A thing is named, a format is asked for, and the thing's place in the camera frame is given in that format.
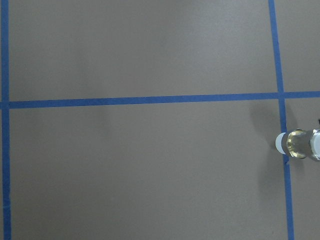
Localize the white brass PPR ball valve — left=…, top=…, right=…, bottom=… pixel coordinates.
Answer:
left=275, top=128, right=320, bottom=162

